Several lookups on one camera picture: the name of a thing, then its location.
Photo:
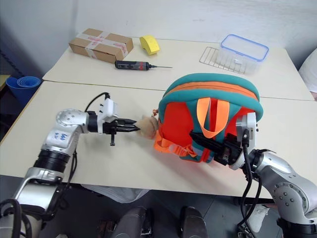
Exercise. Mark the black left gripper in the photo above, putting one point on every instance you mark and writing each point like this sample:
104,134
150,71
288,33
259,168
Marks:
109,127

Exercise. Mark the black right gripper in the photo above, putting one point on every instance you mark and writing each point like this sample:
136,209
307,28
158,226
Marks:
229,148

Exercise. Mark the orange and teal backpack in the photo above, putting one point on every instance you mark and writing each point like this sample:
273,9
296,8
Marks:
178,116

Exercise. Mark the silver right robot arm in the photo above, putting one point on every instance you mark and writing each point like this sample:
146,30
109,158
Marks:
284,178

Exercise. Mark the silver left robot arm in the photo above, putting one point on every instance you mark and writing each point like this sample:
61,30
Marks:
67,119

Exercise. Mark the taped brown cardboard box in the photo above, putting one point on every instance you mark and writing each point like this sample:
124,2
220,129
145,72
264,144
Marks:
99,44

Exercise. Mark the black red electric screwdriver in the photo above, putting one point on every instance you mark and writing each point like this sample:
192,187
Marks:
131,65

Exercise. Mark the white plastic bag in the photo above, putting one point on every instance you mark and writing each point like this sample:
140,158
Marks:
116,192

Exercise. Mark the dark rounded shape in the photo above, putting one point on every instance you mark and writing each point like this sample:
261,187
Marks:
193,223
135,223

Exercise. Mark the yellow curved foam block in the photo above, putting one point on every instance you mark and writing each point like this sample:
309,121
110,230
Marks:
149,44

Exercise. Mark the white crumpled item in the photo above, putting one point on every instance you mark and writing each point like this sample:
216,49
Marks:
258,218

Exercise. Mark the clear container with blue lid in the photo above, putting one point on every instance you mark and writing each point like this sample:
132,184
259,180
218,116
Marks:
244,47

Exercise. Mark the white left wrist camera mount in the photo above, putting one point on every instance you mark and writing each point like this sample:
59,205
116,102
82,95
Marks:
109,109

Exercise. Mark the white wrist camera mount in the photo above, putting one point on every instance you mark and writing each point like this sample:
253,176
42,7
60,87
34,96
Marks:
252,126
109,109

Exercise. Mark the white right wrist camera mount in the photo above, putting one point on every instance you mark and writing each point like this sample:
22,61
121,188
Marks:
252,126

